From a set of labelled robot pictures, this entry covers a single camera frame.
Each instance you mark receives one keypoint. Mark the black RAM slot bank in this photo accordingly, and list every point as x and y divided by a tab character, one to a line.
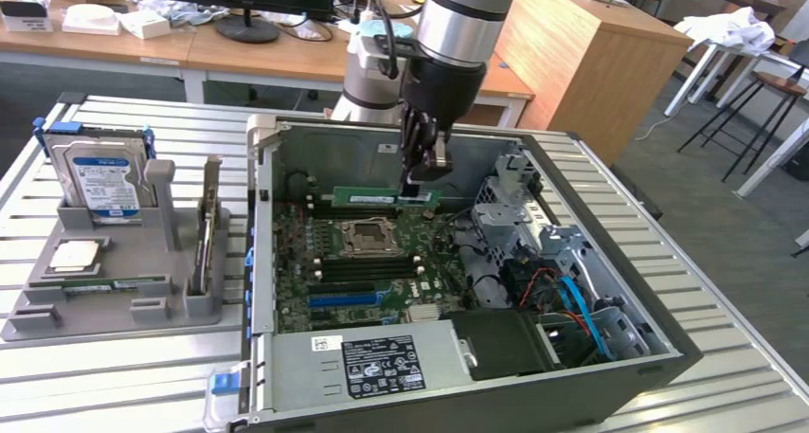
366	267
361	209

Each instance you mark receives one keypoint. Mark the black expansion slot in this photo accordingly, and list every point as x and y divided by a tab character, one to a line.
338	287

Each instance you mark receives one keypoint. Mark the hard disk in blue carrier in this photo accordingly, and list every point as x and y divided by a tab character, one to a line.
104	177

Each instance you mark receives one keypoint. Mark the silver CPU chip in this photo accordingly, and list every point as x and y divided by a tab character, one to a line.
76	256

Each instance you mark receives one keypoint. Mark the small white box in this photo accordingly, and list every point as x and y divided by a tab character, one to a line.
146	25

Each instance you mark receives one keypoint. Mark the blue expansion slot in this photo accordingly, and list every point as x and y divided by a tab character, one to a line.
341	299

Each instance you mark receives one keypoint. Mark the green motherboard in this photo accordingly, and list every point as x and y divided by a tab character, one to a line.
379	286

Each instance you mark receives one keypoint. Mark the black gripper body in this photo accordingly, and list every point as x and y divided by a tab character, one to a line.
442	87

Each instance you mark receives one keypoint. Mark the graphics card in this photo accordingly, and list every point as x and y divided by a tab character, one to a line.
207	224

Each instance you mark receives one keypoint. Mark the grey power supply with label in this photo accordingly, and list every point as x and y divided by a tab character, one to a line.
303	371

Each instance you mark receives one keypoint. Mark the grey parts rack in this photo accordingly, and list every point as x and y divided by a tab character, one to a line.
114	310

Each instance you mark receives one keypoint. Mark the CPU socket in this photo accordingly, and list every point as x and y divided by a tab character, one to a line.
366	237

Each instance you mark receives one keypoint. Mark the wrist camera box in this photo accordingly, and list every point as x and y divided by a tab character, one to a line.
374	54

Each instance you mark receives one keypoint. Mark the wooden desk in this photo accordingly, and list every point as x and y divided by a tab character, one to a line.
253	54

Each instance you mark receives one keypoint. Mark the open black PC case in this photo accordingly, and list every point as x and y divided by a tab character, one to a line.
569	395

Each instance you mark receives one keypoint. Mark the wooden cabinet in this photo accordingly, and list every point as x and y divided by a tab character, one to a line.
569	63

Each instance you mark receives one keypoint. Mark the white labelled box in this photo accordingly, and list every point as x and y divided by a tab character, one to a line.
26	18

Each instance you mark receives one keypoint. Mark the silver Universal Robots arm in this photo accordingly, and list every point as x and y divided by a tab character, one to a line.
458	16

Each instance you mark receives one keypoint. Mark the black stool with wooden seat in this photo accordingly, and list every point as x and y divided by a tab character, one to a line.
774	84

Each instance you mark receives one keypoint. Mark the white table frame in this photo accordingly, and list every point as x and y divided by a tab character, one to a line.
701	73

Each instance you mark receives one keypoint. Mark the green RAM stick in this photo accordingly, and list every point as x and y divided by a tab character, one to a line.
366	196
95	283

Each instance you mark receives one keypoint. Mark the white round device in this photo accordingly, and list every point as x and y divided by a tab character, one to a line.
90	18

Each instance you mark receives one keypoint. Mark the metal disk bay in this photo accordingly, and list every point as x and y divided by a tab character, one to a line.
569	243

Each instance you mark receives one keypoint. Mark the blue case latch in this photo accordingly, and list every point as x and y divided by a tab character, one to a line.
220	384

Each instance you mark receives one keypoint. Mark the white crumpled cloth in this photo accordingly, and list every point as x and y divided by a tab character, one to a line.
733	28

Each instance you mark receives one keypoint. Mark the silver chipset heatsink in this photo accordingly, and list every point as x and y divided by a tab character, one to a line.
423	312

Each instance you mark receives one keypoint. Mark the black fan shroud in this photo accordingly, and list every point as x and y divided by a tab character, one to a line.
499	343

